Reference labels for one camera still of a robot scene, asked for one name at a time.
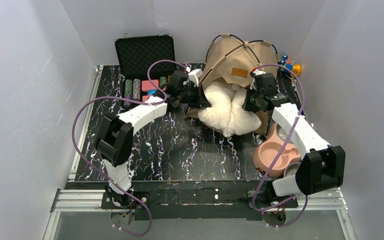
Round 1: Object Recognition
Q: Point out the white fluffy cushion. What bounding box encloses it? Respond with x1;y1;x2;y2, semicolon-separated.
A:
197;81;262;137

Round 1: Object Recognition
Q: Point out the tan fabric pet tent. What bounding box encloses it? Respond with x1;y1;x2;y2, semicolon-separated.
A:
184;34;278;137

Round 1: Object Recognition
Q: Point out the steel bowl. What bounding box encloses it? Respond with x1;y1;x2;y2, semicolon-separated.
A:
283;161;301;178
276;124;289;142

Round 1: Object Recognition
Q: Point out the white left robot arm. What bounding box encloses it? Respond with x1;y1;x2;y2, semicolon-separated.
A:
95;68;210;208

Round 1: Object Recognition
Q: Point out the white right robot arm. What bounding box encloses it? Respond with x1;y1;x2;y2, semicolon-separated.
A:
243;70;346;200

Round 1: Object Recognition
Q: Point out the pink double pet bowl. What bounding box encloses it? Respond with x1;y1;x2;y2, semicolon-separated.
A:
252;123;301;178

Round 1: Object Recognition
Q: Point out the colourful toy block car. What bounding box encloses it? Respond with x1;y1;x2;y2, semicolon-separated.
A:
278;54;302;76

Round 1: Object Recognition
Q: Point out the black poker chip case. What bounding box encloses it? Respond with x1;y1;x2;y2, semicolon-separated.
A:
114;34;175;102

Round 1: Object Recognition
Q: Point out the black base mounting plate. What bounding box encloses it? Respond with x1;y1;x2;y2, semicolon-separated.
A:
100;178;299;222

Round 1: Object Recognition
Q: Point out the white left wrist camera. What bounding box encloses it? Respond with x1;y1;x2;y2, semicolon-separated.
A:
187;68;203;87

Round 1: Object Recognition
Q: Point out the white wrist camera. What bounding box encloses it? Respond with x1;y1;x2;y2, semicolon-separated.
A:
249;69;265;90
187;68;203;87

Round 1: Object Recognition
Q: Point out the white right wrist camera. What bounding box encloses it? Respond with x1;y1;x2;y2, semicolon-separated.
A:
249;69;265;90

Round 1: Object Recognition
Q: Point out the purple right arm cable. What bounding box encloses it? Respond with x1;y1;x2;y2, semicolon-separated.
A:
250;63;309;229

